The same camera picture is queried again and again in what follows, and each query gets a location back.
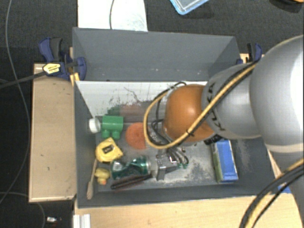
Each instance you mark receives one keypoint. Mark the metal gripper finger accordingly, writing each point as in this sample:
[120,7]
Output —
[162,162]
[161,174]

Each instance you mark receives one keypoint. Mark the crushed green can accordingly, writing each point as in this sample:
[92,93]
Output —
[129,168]

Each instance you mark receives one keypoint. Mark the black ribbed brush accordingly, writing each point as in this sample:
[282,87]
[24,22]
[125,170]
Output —
[129,181]

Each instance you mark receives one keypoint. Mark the orange fuzzy ball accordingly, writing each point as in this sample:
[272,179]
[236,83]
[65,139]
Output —
[134,136]

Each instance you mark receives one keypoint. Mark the blue and green box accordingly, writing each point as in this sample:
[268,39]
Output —
[225,160]

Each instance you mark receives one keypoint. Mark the yellow tape measure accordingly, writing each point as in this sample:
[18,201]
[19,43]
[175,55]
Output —
[108,151]

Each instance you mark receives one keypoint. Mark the yellow rubber duck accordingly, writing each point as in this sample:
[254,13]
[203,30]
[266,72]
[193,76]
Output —
[101,174]

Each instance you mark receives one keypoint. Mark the green toy block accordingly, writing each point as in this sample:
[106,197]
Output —
[112,125]

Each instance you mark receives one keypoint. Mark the clear bottle with white cap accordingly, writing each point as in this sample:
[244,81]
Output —
[94,125]

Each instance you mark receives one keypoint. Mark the grey metal bin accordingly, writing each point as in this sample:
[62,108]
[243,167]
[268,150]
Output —
[147,56]

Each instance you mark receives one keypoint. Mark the pale wood flat board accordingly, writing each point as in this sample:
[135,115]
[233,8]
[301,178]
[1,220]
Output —
[52,132]

